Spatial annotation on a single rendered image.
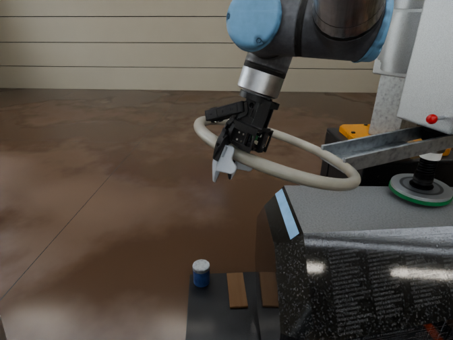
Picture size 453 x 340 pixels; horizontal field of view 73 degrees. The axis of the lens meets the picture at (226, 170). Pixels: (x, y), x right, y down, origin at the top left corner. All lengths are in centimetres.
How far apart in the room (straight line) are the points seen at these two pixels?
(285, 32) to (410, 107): 85
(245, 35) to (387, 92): 163
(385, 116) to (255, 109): 150
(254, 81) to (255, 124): 9
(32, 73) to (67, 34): 130
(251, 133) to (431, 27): 79
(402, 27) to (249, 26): 150
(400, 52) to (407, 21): 14
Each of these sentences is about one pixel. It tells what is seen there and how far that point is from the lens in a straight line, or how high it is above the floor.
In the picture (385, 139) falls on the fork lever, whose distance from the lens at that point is 125.
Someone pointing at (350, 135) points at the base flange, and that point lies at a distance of 212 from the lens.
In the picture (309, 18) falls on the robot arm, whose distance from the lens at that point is 50.
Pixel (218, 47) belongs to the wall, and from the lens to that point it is 703.
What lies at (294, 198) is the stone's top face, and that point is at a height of 80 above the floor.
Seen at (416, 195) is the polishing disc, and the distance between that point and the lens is 134.
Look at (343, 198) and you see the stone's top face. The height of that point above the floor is 80.
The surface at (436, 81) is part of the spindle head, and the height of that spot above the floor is 126.
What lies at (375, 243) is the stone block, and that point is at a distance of 116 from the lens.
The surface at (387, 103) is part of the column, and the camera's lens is 208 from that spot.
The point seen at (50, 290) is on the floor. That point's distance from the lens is 221.
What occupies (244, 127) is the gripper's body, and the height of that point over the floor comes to 124.
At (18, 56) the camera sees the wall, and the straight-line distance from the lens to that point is 866.
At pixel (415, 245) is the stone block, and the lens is 123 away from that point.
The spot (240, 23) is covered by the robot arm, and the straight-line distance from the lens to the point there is 52.
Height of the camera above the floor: 144
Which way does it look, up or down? 26 degrees down
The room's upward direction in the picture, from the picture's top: straight up
